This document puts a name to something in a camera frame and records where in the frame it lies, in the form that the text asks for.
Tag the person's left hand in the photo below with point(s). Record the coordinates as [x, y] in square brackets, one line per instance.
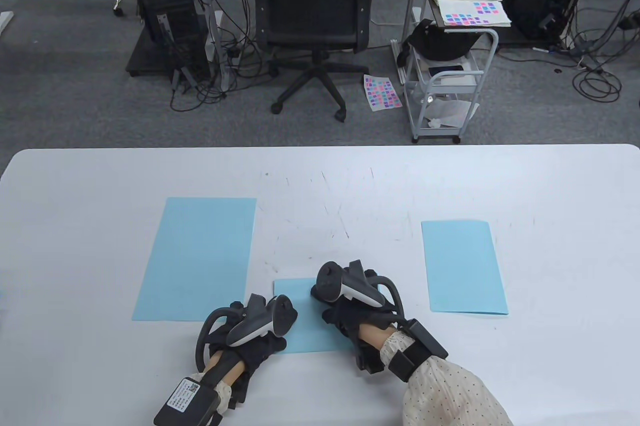
[265, 346]

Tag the white loose papers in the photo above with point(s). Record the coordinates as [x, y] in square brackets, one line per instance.
[450, 111]

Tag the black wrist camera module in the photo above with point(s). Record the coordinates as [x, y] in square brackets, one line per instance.
[417, 353]
[185, 398]

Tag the person's right hand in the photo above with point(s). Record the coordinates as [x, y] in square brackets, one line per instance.
[345, 318]

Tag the black white controller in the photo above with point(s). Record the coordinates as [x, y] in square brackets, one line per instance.
[282, 318]
[327, 281]

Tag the white desk foot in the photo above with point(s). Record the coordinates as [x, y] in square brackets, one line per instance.
[5, 21]

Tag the black bag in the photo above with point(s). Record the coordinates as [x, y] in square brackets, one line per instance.
[440, 44]

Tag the white metal cart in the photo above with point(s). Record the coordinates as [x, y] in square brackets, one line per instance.
[435, 134]

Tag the left black wrist camera module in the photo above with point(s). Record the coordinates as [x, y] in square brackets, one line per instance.
[185, 398]

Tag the person's left forearm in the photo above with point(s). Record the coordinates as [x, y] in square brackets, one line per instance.
[232, 371]

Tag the dark phone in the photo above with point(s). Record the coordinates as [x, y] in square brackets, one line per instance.
[445, 69]

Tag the right black white controller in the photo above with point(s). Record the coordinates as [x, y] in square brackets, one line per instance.
[327, 281]

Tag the right black wrist camera module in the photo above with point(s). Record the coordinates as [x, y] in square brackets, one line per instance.
[417, 353]

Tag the left black white controller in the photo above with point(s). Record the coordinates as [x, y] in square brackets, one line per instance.
[282, 318]

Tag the colourful sticker sheet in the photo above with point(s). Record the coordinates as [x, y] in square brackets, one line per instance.
[470, 16]
[382, 91]

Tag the light blue paper sheet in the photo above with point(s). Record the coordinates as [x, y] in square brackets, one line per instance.
[305, 341]
[465, 266]
[195, 246]

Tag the black platform base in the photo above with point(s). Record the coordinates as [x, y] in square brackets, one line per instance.
[142, 59]

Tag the person's right forearm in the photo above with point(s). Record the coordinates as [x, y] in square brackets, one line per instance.
[450, 396]

